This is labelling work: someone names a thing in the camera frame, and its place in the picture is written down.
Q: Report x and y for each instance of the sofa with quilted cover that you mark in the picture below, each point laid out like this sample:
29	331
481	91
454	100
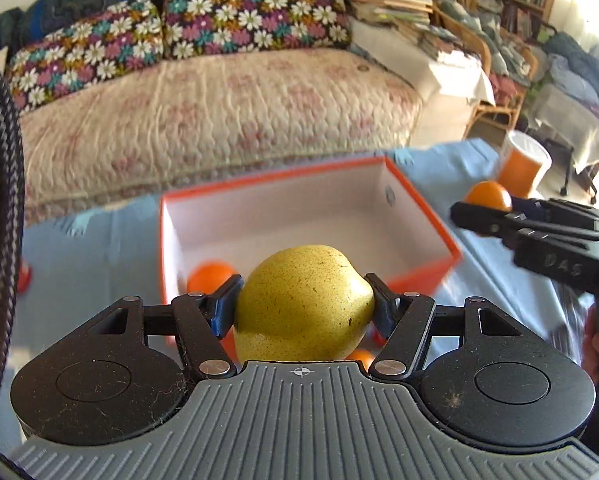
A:
181	121

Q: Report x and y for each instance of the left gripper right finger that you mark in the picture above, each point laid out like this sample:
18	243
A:
404	322

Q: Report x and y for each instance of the floral cushion right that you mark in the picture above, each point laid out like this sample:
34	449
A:
212	27

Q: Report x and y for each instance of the person's right hand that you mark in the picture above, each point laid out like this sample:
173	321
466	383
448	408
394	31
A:
590	362

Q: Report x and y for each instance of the orange white cup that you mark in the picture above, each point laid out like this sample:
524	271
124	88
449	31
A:
522	163

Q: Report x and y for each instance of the yellow pear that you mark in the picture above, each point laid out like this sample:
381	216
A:
306	303

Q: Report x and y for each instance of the orange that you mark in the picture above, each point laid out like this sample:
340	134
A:
209	276
489	194

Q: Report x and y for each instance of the floral cushion left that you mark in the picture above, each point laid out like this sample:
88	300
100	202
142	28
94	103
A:
125	37

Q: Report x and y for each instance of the orange cardboard box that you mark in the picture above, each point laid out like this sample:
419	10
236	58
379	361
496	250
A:
365	207

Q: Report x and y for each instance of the rattan chair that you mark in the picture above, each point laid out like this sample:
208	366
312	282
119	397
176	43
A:
507	62

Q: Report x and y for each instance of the orange in box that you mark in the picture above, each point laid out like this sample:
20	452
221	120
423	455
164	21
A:
209	276

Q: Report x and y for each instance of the floral cushion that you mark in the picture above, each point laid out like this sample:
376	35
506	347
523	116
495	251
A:
212	27
125	37

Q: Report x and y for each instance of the light blue tablecloth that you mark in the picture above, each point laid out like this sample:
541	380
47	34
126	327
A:
81	264

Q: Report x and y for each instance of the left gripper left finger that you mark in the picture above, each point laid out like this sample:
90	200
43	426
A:
202	321

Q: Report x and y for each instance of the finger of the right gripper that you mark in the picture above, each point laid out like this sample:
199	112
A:
486	221

